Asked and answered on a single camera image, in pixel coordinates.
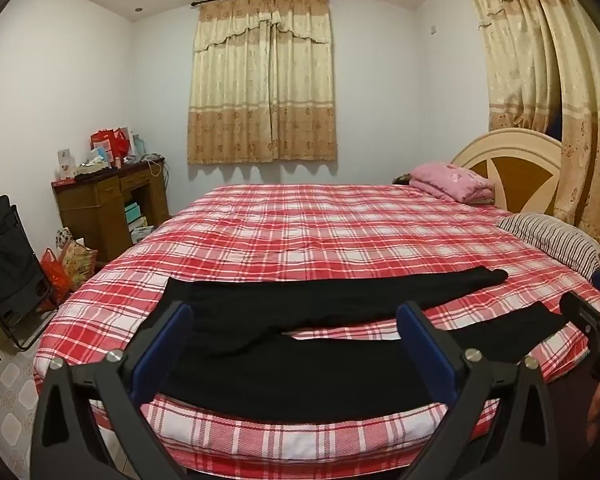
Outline black folding chair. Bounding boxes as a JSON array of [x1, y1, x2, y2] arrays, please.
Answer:
[[0, 195, 56, 351]]

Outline red plaid bed sheet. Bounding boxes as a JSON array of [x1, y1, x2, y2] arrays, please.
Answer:
[[33, 184, 600, 479]]

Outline teal box under desk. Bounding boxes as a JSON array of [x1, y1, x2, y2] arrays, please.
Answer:
[[124, 203, 142, 224]]

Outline cream wooden headboard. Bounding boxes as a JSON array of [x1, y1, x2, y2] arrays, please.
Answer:
[[452, 128, 562, 216]]

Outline striped grey pillow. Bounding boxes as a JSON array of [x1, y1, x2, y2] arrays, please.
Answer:
[[498, 212, 600, 281]]

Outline black pants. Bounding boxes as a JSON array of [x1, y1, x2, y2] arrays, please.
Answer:
[[144, 265, 571, 426]]

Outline beige window curtain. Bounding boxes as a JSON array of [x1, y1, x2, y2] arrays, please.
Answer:
[[187, 0, 337, 165]]

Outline red gift bag on desk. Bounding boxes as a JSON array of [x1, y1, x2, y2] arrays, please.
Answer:
[[90, 128, 130, 162]]

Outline brown wooden desk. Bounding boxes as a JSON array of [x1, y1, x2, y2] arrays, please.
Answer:
[[52, 155, 170, 264]]

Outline red plastic bag on floor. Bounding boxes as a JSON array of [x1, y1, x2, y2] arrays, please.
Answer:
[[40, 248, 72, 307]]

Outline beige side curtain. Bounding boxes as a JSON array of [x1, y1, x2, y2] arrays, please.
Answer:
[[471, 0, 600, 242]]

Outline white greeting card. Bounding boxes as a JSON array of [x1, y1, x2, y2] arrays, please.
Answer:
[[57, 148, 76, 180]]

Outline pink folded blanket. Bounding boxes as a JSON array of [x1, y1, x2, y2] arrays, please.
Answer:
[[410, 162, 495, 205]]

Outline floral gift bag on floor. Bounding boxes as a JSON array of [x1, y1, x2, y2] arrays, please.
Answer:
[[60, 240, 97, 292]]

